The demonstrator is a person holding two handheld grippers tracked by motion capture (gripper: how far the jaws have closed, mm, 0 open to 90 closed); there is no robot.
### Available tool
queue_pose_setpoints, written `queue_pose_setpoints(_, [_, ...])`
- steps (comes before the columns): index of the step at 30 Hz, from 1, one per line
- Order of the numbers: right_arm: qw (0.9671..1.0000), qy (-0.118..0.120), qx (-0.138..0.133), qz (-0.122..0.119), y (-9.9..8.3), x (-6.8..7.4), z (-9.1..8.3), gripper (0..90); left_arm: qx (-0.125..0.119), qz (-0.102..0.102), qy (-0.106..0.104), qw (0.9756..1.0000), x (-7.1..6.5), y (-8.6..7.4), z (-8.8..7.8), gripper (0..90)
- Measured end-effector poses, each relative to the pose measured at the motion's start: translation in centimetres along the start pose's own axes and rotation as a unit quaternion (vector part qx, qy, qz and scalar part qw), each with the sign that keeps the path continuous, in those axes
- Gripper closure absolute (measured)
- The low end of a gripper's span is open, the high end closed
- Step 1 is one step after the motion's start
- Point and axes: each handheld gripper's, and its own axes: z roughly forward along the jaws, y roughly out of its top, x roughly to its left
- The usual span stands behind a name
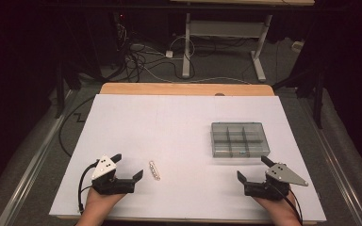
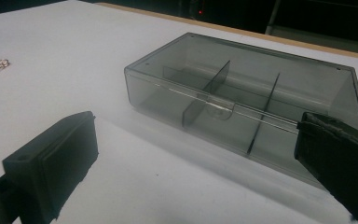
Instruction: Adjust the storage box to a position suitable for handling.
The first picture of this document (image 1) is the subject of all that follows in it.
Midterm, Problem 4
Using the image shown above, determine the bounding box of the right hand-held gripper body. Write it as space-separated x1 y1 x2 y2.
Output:
244 162 309 202

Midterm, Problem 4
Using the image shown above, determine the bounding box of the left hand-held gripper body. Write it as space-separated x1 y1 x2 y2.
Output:
90 154 136 195

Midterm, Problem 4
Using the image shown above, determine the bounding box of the clear plastic compartment box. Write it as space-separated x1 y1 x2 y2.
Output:
210 121 272 158

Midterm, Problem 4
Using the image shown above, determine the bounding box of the person's right hand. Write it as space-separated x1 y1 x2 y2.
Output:
253 191 302 222

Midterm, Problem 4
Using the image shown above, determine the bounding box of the person's left hand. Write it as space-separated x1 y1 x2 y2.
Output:
80 188 127 222

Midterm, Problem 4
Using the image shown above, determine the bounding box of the white table cover sheet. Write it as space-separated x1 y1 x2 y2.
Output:
49 93 327 223

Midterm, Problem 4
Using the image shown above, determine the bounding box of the black metal stand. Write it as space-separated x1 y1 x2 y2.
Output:
55 64 67 120
272 67 326 130

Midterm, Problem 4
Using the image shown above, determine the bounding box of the wooden table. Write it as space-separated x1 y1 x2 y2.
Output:
56 82 319 226

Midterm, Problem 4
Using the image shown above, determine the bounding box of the white power strip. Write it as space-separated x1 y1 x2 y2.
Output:
290 40 305 54

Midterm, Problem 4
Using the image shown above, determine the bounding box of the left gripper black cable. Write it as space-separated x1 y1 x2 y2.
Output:
77 159 100 215

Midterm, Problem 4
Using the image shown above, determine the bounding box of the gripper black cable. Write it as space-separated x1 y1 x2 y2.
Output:
77 159 100 215
267 182 304 226

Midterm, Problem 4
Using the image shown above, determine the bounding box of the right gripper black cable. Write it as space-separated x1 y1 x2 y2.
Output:
267 182 304 226

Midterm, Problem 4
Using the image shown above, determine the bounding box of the black floor cable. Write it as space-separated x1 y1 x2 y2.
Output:
58 95 97 158

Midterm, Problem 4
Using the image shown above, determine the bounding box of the metal floor rail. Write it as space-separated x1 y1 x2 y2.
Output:
298 97 362 226
0 89 76 226

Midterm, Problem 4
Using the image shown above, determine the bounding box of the thin white floor cable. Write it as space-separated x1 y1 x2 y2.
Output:
138 62 253 86

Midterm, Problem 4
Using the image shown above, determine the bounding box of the tangle of black floor cables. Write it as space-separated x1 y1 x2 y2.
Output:
116 23 196 83

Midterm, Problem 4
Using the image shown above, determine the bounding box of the white metal desk frame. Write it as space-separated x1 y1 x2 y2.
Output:
182 12 272 83

